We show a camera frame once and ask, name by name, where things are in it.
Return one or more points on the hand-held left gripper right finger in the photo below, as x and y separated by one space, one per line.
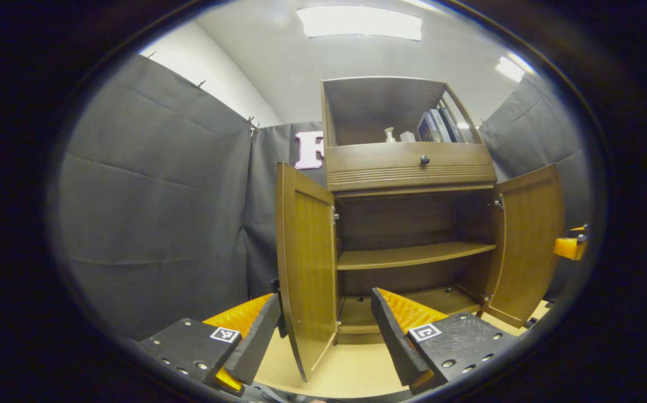
396 341

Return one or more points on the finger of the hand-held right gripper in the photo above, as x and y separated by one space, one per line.
578 230
570 249

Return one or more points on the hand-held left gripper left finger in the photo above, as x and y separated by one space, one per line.
256 341

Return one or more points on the wooden shoe cabinet door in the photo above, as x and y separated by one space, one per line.
528 240
306 263

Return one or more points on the wooden double-door shoe cabinet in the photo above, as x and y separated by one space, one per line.
407 168

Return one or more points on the wooden cabinet shelf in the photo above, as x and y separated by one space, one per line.
407 256

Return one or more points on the wooden cabinet drawer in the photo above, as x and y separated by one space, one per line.
379 165

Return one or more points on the dark grey book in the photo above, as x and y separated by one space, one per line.
454 124

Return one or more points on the black backdrop cloth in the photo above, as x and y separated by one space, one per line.
155 212

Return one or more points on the light grey book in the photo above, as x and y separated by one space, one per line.
441 124

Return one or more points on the small ceiling light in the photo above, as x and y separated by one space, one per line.
511 68

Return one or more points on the blue-grey book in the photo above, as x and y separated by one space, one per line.
425 129

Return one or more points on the small white box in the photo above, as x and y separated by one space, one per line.
407 136

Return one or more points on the large ceiling light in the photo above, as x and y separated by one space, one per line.
357 22

